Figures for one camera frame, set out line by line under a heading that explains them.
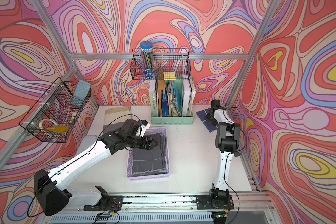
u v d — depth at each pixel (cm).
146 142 65
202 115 113
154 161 84
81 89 81
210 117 93
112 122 109
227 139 61
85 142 96
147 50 72
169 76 82
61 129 68
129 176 82
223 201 67
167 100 96
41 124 66
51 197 38
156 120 104
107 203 71
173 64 96
